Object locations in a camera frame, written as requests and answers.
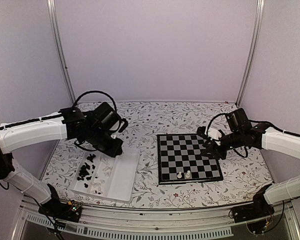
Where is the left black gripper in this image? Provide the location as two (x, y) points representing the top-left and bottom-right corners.
(86, 127), (124, 159)

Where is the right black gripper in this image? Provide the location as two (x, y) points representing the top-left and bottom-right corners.
(201, 130), (244, 160)

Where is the white chess king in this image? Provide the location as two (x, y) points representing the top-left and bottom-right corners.
(184, 170), (191, 179)

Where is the white chess pawn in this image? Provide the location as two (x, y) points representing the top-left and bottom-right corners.
(177, 171), (184, 179)

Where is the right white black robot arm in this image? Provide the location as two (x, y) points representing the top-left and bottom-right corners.
(196, 108), (300, 218)

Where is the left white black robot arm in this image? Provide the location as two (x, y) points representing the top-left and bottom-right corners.
(0, 102), (128, 217)

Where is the black silver chess board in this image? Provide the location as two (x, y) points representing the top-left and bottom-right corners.
(156, 134), (224, 185)

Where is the pile of black chess pieces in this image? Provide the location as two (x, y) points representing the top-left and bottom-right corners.
(76, 153), (96, 188)

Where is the pile of white chess pieces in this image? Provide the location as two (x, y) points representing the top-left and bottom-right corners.
(89, 156), (116, 197)

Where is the floral patterned table mat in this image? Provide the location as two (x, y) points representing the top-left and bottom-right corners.
(43, 102), (273, 209)

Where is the white plastic compartment tray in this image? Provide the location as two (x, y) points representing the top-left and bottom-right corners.
(69, 148), (141, 202)

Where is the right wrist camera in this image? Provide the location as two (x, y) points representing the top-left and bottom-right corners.
(196, 126), (223, 141)

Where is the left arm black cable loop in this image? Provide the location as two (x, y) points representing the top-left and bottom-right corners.
(73, 90), (117, 113)

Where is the front aluminium rail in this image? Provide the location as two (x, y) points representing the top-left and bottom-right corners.
(10, 197), (300, 240)

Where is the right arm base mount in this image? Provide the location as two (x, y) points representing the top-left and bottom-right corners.
(228, 203), (275, 235)

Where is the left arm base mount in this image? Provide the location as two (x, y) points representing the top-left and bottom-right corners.
(38, 199), (82, 223)

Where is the left aluminium frame post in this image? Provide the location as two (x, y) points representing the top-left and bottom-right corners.
(46, 0), (76, 104)

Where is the aluminium frame post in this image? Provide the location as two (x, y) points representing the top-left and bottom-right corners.
(235, 0), (265, 108)
(46, 0), (76, 104)

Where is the right aluminium frame post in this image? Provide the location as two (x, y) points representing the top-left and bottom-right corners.
(235, 0), (265, 108)

